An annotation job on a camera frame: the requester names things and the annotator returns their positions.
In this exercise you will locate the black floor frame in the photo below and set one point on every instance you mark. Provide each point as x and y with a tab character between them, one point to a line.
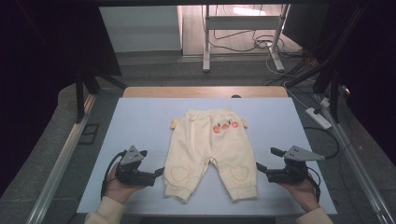
89	133

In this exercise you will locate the white desk frame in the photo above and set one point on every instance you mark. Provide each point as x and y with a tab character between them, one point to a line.
243	22

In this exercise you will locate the aluminium rail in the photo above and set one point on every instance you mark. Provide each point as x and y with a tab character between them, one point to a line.
59	169
358	165

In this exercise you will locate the person's left hand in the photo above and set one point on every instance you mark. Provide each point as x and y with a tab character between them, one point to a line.
120	191

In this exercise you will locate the light blue table mat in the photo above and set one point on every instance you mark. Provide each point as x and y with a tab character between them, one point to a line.
146	124

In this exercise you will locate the person's right hand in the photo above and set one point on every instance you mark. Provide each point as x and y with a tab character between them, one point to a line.
300	194

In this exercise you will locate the white cabinet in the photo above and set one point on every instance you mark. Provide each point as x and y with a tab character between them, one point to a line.
140	28

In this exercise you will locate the black table grommet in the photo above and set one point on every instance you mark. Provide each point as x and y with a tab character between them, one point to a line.
236	96

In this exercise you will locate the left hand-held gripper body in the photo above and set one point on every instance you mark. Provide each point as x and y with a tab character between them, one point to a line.
134	175

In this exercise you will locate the cream baby pants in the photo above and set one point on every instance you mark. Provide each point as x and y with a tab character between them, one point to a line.
202	146

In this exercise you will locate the wooden table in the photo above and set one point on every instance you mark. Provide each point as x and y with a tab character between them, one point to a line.
186	91

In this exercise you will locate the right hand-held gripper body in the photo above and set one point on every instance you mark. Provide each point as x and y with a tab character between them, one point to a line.
289	174

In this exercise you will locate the black metal stand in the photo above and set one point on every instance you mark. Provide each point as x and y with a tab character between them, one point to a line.
80	93
334	93

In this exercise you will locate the dark curtain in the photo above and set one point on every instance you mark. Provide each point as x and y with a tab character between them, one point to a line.
376	77
31	77

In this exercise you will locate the white power strip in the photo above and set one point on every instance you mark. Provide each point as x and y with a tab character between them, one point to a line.
319	119

